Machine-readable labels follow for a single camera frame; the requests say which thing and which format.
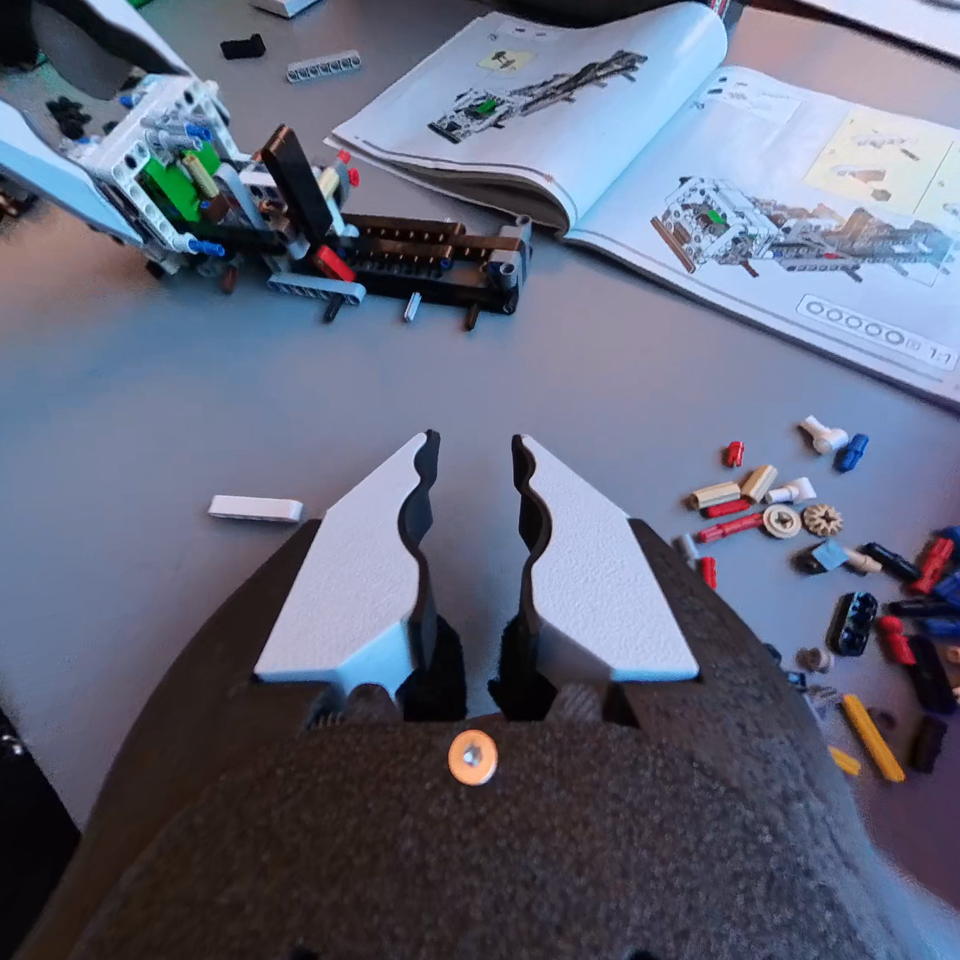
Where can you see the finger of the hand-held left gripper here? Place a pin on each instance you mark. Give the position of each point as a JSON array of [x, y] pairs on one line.
[[142, 37], [45, 161]]

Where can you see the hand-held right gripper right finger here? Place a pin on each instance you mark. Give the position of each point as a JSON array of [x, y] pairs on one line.
[[600, 585]]

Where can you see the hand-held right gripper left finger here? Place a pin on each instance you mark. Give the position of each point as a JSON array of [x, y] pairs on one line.
[[345, 585]]

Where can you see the partly built lego truck model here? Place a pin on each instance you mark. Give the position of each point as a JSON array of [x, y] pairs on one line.
[[300, 195]]

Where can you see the pile of small colourful lego pieces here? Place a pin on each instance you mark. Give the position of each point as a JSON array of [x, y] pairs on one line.
[[862, 585]]

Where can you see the cluster of black lego connectors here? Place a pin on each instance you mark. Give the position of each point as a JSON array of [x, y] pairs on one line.
[[67, 112]]

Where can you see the short black lego piece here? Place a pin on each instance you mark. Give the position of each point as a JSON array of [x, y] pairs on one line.
[[243, 46]]

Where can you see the white lego beam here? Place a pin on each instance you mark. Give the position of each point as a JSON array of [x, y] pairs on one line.
[[255, 508]]

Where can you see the white lego panel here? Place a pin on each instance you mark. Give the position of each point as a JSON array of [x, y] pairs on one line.
[[289, 6]]

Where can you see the grey lego beam with holes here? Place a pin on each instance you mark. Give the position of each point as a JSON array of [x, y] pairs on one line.
[[324, 66]]

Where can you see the open lego instruction booklet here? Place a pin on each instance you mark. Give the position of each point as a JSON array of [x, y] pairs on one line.
[[637, 135]]

